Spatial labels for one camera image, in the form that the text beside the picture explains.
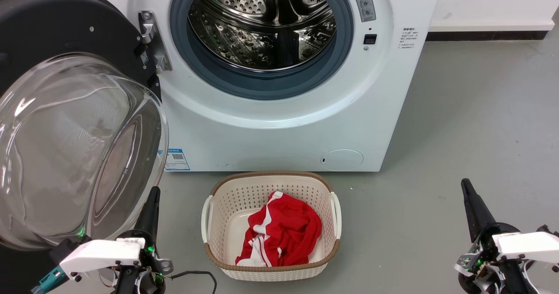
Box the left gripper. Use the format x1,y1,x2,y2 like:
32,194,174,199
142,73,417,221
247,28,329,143
114,187,174,294

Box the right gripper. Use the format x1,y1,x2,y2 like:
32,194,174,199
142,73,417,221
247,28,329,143
454,179,542,294

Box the washer door glass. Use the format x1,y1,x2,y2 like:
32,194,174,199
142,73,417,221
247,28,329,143
0,0,170,251

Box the white front-load washing machine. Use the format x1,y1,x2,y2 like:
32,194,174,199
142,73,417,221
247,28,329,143
0,0,445,172

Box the metal door hinge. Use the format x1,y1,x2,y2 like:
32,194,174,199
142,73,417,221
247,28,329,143
138,10,172,74

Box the blue energy label sticker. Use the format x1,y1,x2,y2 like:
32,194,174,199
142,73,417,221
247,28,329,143
164,148,191,171

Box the cream perforated laundry basket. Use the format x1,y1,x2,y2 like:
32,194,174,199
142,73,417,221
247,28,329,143
201,171,342,282

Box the red and white garment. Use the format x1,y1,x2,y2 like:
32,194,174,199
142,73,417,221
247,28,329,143
235,191,323,267

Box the round white filter cover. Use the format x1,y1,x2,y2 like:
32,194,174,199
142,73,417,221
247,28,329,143
320,149,364,171

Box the black baseboard strip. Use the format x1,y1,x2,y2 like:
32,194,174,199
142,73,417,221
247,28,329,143
426,31,549,41

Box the perforated steel washer drum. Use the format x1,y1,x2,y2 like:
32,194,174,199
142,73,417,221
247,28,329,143
188,0,337,73

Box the grey warning sticker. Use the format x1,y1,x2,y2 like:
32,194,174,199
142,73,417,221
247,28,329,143
349,0,376,23

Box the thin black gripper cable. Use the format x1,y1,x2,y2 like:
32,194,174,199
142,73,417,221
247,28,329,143
169,270,217,294

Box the teal cable connector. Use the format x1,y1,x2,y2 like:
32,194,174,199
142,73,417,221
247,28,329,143
31,268,66,294

